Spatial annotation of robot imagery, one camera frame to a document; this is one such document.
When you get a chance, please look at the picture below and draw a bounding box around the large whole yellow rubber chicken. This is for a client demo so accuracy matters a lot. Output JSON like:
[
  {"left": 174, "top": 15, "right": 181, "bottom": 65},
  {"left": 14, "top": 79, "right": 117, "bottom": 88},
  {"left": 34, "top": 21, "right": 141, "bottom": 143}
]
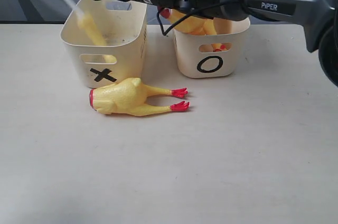
[{"left": 160, "top": 8, "right": 205, "bottom": 35}]

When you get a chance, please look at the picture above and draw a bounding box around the cream bin marked O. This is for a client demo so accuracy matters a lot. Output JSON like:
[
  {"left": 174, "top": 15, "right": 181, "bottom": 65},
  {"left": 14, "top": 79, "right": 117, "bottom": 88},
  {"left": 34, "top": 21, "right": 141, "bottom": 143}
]
[{"left": 174, "top": 18, "right": 251, "bottom": 78}]

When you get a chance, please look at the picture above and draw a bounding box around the small whole yellow rubber chicken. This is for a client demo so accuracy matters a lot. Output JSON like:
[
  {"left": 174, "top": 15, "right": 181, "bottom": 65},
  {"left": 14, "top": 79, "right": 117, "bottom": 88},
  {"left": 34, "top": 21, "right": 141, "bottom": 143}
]
[{"left": 194, "top": 18, "right": 232, "bottom": 52}]

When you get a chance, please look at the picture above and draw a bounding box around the cream bin marked X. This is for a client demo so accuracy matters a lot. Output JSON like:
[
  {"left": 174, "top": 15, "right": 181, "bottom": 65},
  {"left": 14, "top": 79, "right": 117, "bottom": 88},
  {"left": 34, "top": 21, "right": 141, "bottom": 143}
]
[{"left": 60, "top": 0, "right": 147, "bottom": 88}]

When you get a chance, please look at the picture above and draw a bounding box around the severed chicken head with tube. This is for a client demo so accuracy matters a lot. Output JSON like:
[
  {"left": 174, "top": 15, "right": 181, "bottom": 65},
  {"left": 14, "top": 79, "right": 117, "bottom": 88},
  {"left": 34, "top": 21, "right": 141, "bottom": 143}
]
[{"left": 47, "top": 0, "right": 114, "bottom": 64}]

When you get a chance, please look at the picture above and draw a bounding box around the headless yellow chicken body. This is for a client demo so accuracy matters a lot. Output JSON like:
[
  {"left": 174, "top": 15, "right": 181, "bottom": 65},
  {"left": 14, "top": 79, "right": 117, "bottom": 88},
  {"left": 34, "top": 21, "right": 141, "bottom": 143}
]
[{"left": 89, "top": 78, "right": 190, "bottom": 117}]

